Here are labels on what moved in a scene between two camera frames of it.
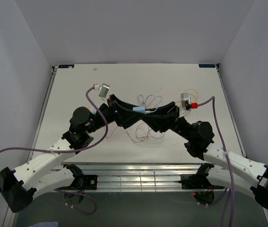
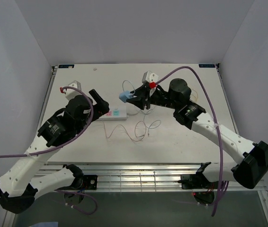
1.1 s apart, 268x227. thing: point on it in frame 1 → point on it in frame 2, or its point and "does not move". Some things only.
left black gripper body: [113, 108] → [99, 109]
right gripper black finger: [163, 122] → [139, 101]
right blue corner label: [206, 65] does not move
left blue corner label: [66, 66] does not move
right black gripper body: [181, 127] → [159, 98]
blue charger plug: [140, 109] → [124, 95]
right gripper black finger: [165, 109] → [141, 91]
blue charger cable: [148, 112] → [132, 84]
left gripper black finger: [113, 97] → [97, 98]
